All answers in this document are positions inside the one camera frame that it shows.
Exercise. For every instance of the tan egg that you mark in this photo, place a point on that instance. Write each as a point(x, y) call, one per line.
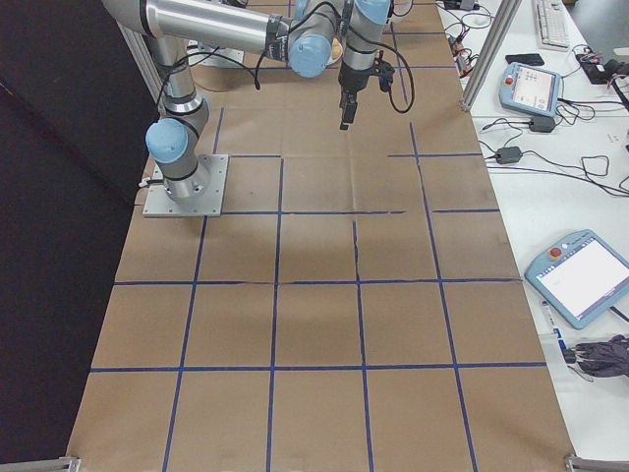
point(337, 50)
point(335, 43)

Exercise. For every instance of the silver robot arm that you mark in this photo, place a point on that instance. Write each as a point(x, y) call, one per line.
point(206, 19)

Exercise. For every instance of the round white plate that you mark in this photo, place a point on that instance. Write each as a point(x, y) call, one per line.
point(335, 60)

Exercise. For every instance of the black red usb hub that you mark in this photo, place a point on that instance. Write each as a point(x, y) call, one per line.
point(466, 61)
point(456, 41)

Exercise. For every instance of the grey usb hub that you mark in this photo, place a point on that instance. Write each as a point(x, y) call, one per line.
point(462, 4)

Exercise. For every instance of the black power adapter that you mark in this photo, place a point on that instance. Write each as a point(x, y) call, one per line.
point(543, 124)
point(508, 155)

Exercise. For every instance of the black smartphone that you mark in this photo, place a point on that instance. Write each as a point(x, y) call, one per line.
point(525, 59)

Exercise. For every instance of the blue grey teach pendant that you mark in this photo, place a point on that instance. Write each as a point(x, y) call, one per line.
point(580, 275)
point(533, 88)

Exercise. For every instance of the white keyboard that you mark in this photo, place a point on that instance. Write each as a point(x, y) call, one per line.
point(553, 24)

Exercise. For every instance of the black box device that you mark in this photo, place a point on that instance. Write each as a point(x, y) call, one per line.
point(618, 66)

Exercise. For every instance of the white blue marker pen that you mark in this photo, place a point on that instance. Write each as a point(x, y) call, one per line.
point(553, 322)

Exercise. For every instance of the dark folded umbrella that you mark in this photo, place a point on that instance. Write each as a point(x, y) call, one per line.
point(604, 356)

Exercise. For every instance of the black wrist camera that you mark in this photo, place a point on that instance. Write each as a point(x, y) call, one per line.
point(385, 76)

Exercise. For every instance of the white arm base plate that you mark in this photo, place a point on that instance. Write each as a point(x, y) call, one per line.
point(216, 196)
point(226, 58)

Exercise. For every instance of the aluminium frame post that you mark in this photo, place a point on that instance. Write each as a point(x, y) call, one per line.
point(491, 49)

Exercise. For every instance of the aluminium frame bar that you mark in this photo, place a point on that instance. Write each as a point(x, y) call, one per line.
point(140, 56)

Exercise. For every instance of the black power strip red switch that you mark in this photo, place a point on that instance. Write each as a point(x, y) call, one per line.
point(598, 71)

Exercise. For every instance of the black frame cover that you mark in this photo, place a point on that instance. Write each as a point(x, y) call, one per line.
point(49, 196)

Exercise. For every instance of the aluminium table rail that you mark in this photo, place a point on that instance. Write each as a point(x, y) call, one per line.
point(594, 464)
point(44, 465)

